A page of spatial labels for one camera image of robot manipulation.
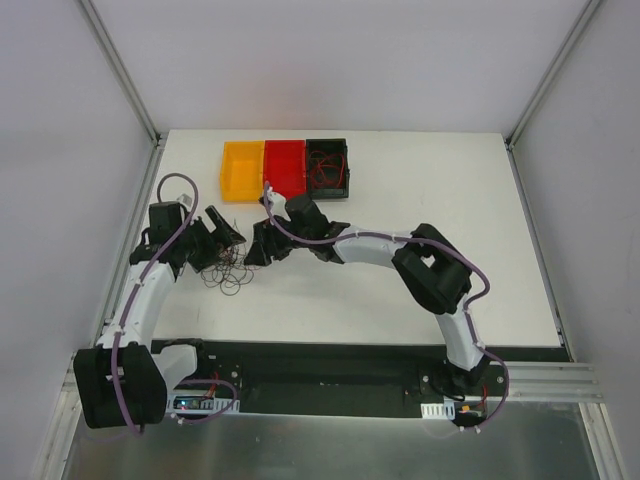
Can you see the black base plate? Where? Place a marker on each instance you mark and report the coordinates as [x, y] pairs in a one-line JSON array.
[[320, 379]]

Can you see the red plastic bin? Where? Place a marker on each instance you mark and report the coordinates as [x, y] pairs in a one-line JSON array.
[[284, 166]]

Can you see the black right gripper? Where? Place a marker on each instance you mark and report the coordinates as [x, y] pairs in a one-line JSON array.
[[273, 240]]

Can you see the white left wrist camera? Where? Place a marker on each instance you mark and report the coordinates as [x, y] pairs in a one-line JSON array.
[[186, 200]]

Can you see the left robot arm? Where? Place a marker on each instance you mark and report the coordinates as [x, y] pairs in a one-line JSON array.
[[120, 380]]

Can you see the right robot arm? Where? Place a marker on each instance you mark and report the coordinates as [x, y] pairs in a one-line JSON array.
[[436, 275]]

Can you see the black plastic bin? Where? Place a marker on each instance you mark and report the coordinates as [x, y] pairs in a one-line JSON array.
[[327, 170]]

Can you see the yellow plastic bin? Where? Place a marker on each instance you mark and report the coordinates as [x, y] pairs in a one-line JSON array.
[[241, 172]]

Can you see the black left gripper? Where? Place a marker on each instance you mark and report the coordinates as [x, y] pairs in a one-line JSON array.
[[204, 242]]

